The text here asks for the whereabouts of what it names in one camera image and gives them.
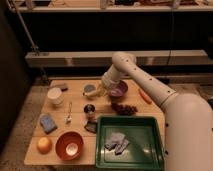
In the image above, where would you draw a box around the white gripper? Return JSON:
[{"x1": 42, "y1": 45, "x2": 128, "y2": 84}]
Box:
[{"x1": 101, "y1": 70, "x2": 121, "y2": 90}]

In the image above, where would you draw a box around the yellow banana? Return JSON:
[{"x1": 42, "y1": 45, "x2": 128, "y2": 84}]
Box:
[{"x1": 83, "y1": 85, "x2": 107, "y2": 98}]

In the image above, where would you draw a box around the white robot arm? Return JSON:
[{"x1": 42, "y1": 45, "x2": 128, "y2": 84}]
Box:
[{"x1": 101, "y1": 52, "x2": 213, "y2": 171}]

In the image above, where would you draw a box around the purple bowl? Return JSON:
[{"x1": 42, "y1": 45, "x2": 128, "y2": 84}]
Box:
[{"x1": 109, "y1": 81, "x2": 128, "y2": 98}]

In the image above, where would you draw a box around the blue cup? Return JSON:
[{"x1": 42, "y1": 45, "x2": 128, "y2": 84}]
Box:
[{"x1": 84, "y1": 84, "x2": 96, "y2": 93}]

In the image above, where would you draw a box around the bunch of grapes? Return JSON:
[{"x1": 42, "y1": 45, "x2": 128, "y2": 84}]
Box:
[{"x1": 111, "y1": 103, "x2": 138, "y2": 116}]

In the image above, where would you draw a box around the orange carrot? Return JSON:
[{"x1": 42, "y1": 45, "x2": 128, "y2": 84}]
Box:
[{"x1": 139, "y1": 89, "x2": 152, "y2": 104}]

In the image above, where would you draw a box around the small dark cup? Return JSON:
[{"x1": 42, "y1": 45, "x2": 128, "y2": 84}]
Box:
[{"x1": 84, "y1": 104, "x2": 95, "y2": 119}]

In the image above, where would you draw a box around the dark sponge block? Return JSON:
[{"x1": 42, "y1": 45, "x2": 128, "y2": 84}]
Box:
[{"x1": 50, "y1": 83, "x2": 68, "y2": 91}]

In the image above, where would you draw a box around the white cup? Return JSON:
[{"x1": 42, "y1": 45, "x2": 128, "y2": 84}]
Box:
[{"x1": 47, "y1": 87, "x2": 63, "y2": 106}]

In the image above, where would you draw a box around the metal spoon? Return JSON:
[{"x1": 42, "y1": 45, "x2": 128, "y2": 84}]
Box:
[{"x1": 66, "y1": 102, "x2": 72, "y2": 124}]

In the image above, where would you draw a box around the blue grey cloth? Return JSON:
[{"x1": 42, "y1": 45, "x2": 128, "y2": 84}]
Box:
[{"x1": 104, "y1": 132, "x2": 129, "y2": 155}]

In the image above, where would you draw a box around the wooden table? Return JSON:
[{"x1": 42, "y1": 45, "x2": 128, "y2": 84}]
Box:
[{"x1": 23, "y1": 78, "x2": 168, "y2": 167}]

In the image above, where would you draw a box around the blue sponge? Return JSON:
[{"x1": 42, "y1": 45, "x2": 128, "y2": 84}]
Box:
[{"x1": 40, "y1": 114, "x2": 57, "y2": 134}]

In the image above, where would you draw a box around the red bowl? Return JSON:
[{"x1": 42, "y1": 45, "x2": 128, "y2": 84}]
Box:
[{"x1": 55, "y1": 131, "x2": 84, "y2": 161}]

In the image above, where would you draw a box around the metal pole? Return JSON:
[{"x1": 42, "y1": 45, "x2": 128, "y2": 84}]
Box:
[{"x1": 6, "y1": 0, "x2": 48, "y2": 56}]

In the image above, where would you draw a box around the green plastic tray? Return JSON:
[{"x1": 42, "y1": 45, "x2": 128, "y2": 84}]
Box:
[{"x1": 95, "y1": 116, "x2": 164, "y2": 171}]

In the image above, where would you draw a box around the orange fruit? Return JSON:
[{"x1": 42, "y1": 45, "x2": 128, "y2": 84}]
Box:
[{"x1": 37, "y1": 137, "x2": 52, "y2": 154}]

